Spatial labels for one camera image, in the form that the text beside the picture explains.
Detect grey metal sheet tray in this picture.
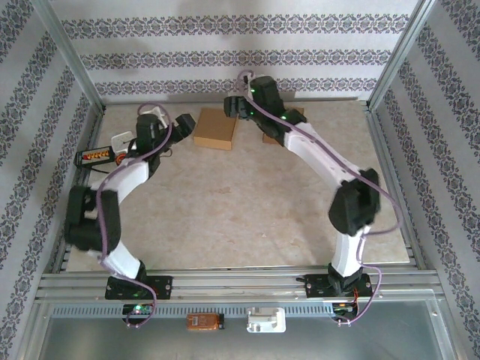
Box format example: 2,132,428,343
37,301,457,360

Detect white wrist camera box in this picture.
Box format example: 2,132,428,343
143,106,168,128
241,73,257,97

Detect white plastic bracket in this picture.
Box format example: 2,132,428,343
245,306,287,334

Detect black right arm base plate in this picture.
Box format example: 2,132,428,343
304,273,374,300

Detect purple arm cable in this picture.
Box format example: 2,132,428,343
95,101,174,329
237,69,404,326

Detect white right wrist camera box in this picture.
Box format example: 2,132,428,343
241,73,257,97

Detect black box with orange parts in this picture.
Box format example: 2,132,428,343
76,147,115,169

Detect orange electronic device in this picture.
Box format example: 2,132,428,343
186,313,225,332

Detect brown cardboard box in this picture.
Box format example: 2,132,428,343
262,107,305,146
193,107,240,152

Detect small circuit board red wires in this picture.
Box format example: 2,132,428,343
331,301,359,314

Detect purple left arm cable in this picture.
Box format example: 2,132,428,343
95,101,174,329

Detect grey slotted cable duct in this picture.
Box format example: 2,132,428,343
50,304,337,318

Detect grey metal wall base strip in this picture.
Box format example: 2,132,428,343
103,96,371,107

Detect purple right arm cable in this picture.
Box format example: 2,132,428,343
237,69,404,326

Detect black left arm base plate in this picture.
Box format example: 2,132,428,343
104,275,174,301

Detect aluminium mounting rail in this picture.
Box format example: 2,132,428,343
35,265,447,303

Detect small circuit board green light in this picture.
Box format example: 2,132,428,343
122,303,154,316

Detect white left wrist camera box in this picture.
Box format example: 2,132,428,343
143,106,168,128

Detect grey metal side rail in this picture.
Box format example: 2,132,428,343
52,106,108,273
364,104,428,270

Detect grey metal frame post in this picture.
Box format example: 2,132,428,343
367,0,440,110
31,0,106,113

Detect white square clock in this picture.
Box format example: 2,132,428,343
111,130,137,152

